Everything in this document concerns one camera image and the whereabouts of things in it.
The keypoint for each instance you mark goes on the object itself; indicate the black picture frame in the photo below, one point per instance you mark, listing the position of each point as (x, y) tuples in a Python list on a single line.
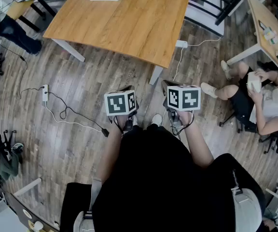
[(262, 24)]

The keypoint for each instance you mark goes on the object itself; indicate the white power strip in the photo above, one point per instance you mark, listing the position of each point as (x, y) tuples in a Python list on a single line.
[(45, 92)]

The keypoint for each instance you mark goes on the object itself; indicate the white power adapter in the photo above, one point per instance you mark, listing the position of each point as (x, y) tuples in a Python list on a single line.
[(182, 44)]

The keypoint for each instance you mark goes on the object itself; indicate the person's right forearm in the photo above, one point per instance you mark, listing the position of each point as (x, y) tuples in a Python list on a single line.
[(199, 146)]

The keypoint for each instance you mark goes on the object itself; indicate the person's left forearm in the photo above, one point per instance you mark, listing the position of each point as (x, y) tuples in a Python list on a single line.
[(110, 149)]

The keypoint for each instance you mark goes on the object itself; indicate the person's black clothing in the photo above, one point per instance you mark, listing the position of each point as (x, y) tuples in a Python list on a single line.
[(153, 178)]

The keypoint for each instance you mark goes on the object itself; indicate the wooden desk with black legs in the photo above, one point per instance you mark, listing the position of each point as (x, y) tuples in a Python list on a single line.
[(20, 8)]

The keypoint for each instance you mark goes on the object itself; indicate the person's right hand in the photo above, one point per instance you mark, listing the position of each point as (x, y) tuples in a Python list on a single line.
[(186, 118)]

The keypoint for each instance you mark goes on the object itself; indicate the black power adapter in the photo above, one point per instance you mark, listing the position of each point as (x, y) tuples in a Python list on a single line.
[(105, 132)]

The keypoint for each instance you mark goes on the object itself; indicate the white table leg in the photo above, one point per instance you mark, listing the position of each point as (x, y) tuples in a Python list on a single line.
[(69, 49), (28, 187), (155, 75)]

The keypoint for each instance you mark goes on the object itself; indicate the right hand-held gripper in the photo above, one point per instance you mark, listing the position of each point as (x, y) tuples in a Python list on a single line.
[(189, 98)]

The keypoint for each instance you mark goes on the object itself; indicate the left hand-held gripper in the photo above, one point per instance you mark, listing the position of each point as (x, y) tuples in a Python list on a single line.
[(116, 104)]

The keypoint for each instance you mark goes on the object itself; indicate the white box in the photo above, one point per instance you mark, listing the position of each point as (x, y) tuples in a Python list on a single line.
[(254, 82)]

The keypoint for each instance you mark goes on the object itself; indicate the wooden side table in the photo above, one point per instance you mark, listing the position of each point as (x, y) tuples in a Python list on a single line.
[(267, 16)]

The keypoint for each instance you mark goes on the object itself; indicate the person's white shoe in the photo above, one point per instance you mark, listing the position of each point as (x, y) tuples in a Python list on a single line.
[(157, 120), (135, 120)]

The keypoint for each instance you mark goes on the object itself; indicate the white cup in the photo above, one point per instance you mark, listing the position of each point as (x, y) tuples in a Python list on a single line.
[(38, 226)]

